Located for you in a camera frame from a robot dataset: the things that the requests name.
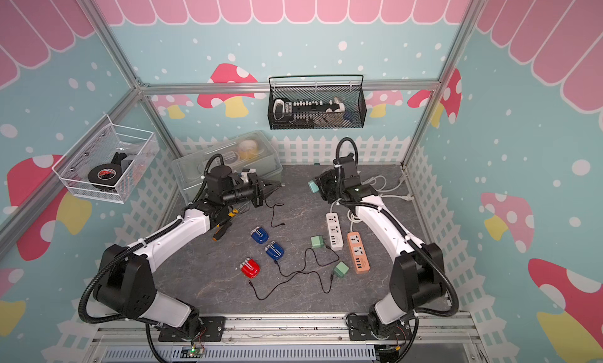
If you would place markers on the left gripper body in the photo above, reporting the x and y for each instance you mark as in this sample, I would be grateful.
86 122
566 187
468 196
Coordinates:
252 190

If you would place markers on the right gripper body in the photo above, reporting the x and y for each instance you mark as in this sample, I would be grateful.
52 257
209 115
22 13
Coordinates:
329 188

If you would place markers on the white power strip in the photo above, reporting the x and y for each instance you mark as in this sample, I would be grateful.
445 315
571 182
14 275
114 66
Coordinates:
334 231

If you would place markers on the green charger adapter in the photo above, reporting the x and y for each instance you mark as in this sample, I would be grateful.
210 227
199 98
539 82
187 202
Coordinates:
317 242
313 187
341 270

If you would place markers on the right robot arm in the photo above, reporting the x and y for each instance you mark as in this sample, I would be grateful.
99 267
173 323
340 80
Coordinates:
418 283

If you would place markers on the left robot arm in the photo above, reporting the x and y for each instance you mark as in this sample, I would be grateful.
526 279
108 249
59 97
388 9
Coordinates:
124 286

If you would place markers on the clear plastic storage box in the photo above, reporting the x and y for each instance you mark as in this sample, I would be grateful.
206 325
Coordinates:
250 151

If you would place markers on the orange black screwdriver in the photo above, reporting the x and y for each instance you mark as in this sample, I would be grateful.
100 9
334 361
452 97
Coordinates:
221 230

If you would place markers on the black socket bit holder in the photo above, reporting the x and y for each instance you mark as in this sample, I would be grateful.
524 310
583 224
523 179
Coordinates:
317 112

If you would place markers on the orange power strip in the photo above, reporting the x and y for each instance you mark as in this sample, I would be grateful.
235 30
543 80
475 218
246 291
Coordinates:
358 253

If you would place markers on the black tape roll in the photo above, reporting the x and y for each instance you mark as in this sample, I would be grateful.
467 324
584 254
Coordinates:
105 177

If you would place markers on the black wire mesh basket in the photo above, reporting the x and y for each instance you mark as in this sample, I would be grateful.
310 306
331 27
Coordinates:
349 89

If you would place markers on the white wire wall basket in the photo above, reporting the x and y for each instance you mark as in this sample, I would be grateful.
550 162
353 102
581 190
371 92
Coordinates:
108 162

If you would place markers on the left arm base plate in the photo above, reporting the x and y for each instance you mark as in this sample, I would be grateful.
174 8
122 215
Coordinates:
198 329

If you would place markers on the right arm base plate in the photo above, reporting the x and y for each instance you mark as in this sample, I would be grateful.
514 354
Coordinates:
369 328

